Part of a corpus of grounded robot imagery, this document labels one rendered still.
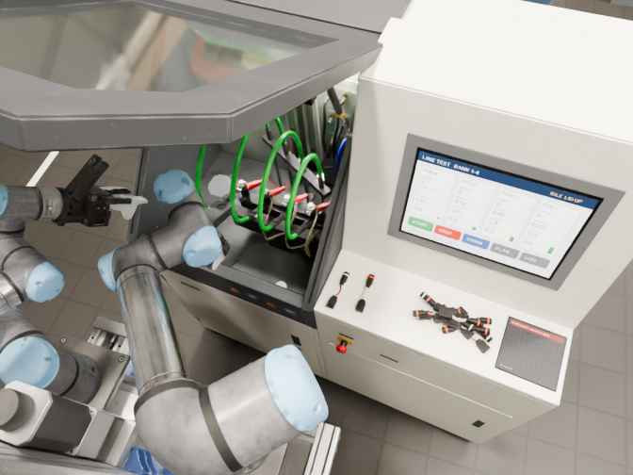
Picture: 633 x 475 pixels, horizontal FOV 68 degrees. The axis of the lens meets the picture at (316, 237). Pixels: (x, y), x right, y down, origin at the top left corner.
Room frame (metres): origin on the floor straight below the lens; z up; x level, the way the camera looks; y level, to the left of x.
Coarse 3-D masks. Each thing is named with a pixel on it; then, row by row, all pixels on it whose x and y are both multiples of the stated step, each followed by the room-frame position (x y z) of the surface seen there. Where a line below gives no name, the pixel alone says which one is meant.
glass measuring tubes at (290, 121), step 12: (300, 108) 1.07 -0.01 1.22; (312, 108) 1.07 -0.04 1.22; (288, 120) 1.09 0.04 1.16; (300, 120) 1.07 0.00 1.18; (312, 120) 1.05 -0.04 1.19; (300, 132) 1.07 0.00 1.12; (312, 132) 1.05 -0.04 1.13; (288, 144) 1.11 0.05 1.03; (312, 144) 1.05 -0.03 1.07; (312, 168) 1.05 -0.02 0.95
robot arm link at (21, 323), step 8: (8, 312) 0.51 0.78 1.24; (16, 312) 0.52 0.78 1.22; (0, 320) 0.48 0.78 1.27; (8, 320) 0.48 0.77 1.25; (16, 320) 0.49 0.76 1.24; (24, 320) 0.49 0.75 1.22; (0, 328) 0.46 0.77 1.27; (8, 328) 0.46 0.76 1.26; (16, 328) 0.46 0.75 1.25; (24, 328) 0.46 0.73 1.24; (32, 328) 0.47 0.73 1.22; (0, 336) 0.44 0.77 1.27; (8, 336) 0.44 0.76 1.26; (0, 344) 0.42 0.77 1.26
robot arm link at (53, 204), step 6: (36, 186) 0.68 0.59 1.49; (42, 186) 0.69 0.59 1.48; (48, 186) 0.69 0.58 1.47; (42, 192) 0.66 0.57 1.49; (48, 192) 0.67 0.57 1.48; (54, 192) 0.67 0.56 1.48; (42, 198) 0.69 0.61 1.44; (48, 198) 0.65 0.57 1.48; (54, 198) 0.66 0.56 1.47; (60, 198) 0.66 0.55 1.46; (48, 204) 0.64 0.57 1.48; (54, 204) 0.65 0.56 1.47; (60, 204) 0.65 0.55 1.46; (42, 210) 0.67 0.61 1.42; (48, 210) 0.63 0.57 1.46; (54, 210) 0.64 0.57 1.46; (60, 210) 0.64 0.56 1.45; (42, 216) 0.62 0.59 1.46; (48, 216) 0.63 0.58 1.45; (54, 216) 0.63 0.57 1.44
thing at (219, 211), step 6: (216, 204) 0.66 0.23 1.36; (222, 204) 0.66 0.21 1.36; (228, 204) 0.67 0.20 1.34; (210, 210) 0.64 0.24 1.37; (216, 210) 0.64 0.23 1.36; (222, 210) 0.64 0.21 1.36; (228, 210) 0.64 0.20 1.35; (210, 216) 0.62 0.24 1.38; (216, 216) 0.62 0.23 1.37; (222, 216) 0.62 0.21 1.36; (228, 216) 0.64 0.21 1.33; (216, 222) 0.60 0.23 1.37
